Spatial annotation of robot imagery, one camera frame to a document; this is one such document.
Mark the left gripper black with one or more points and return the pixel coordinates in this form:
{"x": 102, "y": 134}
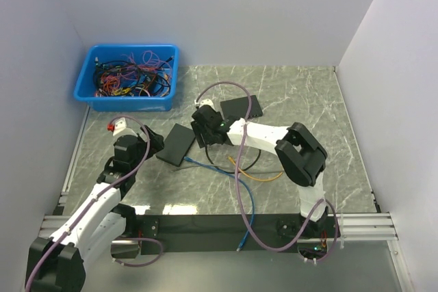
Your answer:
{"x": 156, "y": 143}

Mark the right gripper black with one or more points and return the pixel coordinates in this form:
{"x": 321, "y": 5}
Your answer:
{"x": 200, "y": 133}

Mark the black network switch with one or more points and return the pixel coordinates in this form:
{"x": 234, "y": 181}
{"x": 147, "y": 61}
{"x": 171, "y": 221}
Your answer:
{"x": 176, "y": 145}
{"x": 237, "y": 107}

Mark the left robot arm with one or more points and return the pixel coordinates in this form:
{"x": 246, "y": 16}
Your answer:
{"x": 60, "y": 261}

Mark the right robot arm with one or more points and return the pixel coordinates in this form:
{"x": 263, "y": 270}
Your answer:
{"x": 301, "y": 155}

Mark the blue plastic bin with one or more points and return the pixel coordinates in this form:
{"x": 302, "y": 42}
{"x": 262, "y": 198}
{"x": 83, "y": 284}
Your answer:
{"x": 129, "y": 77}

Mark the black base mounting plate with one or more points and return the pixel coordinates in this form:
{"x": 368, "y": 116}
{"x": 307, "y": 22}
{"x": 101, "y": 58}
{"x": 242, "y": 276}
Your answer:
{"x": 210, "y": 233}

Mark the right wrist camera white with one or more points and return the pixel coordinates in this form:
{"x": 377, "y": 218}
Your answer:
{"x": 204, "y": 102}

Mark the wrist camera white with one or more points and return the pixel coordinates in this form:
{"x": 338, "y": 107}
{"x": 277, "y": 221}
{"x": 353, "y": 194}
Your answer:
{"x": 204, "y": 102}
{"x": 119, "y": 127}

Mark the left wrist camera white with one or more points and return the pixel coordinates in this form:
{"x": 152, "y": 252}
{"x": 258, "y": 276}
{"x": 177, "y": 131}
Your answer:
{"x": 119, "y": 127}

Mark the aluminium rail frame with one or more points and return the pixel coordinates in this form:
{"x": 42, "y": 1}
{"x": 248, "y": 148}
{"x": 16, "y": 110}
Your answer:
{"x": 310, "y": 95}

